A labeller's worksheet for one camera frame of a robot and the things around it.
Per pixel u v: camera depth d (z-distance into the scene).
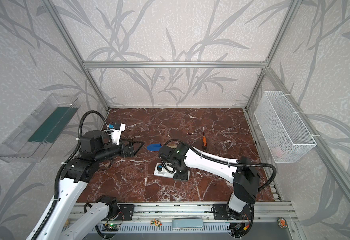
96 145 0.51
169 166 0.66
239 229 0.74
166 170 0.66
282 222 0.71
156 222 0.71
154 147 0.97
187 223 0.67
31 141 0.63
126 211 0.74
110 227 0.72
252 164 0.43
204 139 1.01
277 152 0.72
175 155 0.53
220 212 0.74
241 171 0.48
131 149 0.59
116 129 0.60
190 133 1.05
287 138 0.60
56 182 0.43
